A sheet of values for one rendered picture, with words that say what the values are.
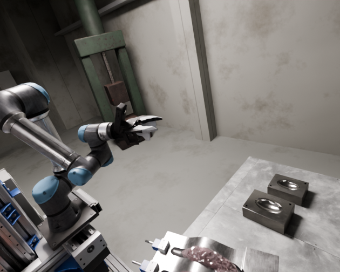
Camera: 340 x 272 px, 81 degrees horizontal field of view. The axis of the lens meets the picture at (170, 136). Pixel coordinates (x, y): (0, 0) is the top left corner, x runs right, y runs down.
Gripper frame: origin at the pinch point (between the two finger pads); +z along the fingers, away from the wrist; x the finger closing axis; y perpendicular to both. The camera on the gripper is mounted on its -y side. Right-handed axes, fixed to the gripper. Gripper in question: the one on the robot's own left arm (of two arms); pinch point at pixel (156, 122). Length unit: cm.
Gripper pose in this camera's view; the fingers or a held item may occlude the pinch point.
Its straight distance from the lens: 74.2
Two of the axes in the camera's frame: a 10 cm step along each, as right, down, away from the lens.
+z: 9.4, -0.7, -3.3
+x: -2.2, 6.0, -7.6
